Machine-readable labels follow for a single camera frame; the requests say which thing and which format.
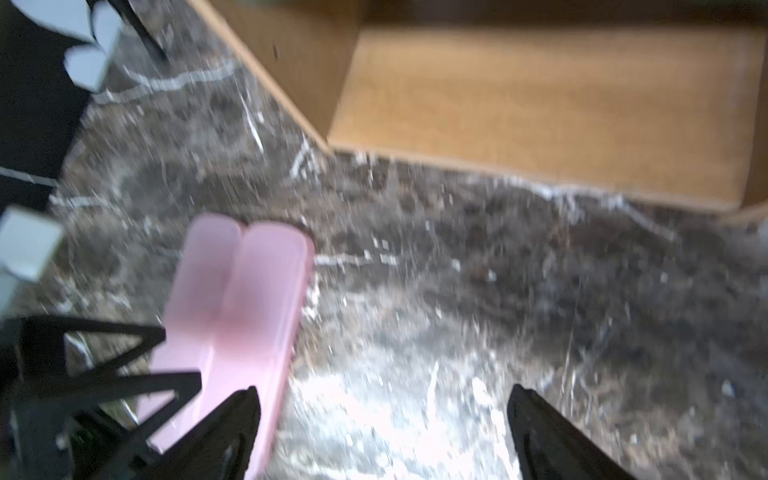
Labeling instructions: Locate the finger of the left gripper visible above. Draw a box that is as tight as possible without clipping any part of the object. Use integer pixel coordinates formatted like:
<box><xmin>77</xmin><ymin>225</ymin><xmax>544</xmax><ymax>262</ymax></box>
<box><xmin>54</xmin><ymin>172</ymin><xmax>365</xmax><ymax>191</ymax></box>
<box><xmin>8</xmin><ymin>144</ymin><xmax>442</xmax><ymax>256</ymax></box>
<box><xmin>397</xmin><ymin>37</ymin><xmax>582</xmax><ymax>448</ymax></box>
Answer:
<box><xmin>11</xmin><ymin>371</ymin><xmax>201</xmax><ymax>479</ymax></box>
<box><xmin>17</xmin><ymin>315</ymin><xmax>166</xmax><ymax>375</ymax></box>

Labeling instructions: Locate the left pink pencil case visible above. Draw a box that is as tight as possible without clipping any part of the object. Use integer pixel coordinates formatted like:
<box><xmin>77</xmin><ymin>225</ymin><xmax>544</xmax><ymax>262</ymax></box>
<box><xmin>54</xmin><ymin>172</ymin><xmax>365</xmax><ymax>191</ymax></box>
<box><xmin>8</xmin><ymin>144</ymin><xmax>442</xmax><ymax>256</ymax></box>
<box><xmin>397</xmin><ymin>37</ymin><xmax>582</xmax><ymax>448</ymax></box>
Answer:
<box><xmin>149</xmin><ymin>214</ymin><xmax>243</xmax><ymax>451</ymax></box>

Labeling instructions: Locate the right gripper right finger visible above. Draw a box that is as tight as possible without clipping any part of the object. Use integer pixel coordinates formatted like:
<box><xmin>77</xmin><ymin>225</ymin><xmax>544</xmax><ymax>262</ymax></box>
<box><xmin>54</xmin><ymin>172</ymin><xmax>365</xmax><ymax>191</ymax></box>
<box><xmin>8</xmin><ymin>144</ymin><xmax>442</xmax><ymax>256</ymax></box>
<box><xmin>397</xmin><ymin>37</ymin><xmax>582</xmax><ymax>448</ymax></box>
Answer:
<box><xmin>507</xmin><ymin>384</ymin><xmax>634</xmax><ymax>480</ymax></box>

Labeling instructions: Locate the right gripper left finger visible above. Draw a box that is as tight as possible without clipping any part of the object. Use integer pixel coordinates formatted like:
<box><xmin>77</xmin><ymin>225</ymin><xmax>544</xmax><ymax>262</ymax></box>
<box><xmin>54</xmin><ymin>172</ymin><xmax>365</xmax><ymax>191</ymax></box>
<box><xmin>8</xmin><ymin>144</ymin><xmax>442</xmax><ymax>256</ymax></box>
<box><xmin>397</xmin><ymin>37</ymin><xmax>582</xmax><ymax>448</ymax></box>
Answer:
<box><xmin>137</xmin><ymin>386</ymin><xmax>261</xmax><ymax>479</ymax></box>

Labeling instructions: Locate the pink pencil case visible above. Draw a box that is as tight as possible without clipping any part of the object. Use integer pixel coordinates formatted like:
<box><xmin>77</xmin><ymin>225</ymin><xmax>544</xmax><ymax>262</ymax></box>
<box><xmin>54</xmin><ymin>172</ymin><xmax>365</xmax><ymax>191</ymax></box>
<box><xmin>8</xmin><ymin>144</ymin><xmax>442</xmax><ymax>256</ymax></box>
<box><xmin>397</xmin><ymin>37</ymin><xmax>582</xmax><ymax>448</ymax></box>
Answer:
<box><xmin>149</xmin><ymin>214</ymin><xmax>243</xmax><ymax>451</ymax></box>
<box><xmin>201</xmin><ymin>222</ymin><xmax>315</xmax><ymax>479</ymax></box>

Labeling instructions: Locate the right pink pencil case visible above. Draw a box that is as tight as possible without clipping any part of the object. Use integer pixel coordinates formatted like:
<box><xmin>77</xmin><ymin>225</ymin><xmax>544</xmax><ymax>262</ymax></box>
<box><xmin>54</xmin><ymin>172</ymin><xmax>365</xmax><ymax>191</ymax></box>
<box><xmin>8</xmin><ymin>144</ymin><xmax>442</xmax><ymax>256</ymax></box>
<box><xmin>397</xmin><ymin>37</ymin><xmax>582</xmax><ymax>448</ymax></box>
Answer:
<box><xmin>201</xmin><ymin>222</ymin><xmax>315</xmax><ymax>479</ymax></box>

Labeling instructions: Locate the wooden three-tier shelf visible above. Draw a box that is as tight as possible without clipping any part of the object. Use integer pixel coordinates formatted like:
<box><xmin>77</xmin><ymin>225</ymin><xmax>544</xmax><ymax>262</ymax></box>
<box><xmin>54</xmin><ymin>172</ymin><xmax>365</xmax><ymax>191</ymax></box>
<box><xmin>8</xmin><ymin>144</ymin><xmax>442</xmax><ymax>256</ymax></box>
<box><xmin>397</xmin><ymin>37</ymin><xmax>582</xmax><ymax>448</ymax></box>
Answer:
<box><xmin>194</xmin><ymin>1</ymin><xmax>767</xmax><ymax>224</ymax></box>

